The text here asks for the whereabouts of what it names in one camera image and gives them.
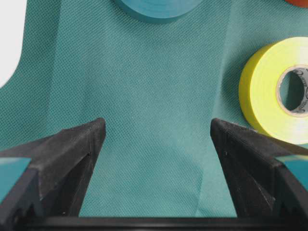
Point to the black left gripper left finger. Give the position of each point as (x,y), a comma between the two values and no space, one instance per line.
(49,176)

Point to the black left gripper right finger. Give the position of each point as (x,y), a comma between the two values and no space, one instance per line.
(260,183)

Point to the yellow tape roll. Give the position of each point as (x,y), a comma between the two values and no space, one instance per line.
(259,90)

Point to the red tape roll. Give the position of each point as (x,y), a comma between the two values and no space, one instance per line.
(298,3)

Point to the white plastic case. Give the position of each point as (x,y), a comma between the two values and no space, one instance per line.
(12,24)

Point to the teal tape roll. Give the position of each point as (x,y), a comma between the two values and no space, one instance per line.
(157,11)

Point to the green table cloth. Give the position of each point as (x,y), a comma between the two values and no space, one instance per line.
(156,86)

